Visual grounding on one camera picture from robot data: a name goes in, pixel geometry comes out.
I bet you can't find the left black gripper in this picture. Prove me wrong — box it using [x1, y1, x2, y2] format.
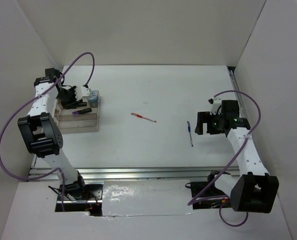
[55, 85, 84, 110]

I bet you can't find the purple highlighter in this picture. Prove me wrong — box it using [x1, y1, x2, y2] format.
[72, 108, 92, 116]

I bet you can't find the blue pen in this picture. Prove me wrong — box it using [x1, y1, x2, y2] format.
[187, 121, 194, 147]

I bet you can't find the blue jar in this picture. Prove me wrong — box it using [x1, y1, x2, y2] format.
[87, 90, 100, 108]

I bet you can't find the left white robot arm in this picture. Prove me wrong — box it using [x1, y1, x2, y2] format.
[17, 68, 87, 200]

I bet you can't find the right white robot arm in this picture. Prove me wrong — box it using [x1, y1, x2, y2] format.
[195, 97, 279, 214]

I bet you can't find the clear tiered organizer tray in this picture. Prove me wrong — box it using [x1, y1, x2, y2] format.
[53, 97, 101, 134]

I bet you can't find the red pen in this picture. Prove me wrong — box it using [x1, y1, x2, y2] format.
[131, 112, 157, 123]

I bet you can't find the white foil front cover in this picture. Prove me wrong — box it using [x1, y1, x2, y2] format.
[102, 179, 193, 217]

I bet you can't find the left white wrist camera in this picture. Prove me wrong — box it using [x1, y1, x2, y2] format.
[74, 85, 92, 101]

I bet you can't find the aluminium table frame rail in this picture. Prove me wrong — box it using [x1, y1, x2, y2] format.
[26, 66, 264, 182]

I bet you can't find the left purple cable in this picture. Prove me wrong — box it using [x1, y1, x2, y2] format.
[0, 51, 96, 213]

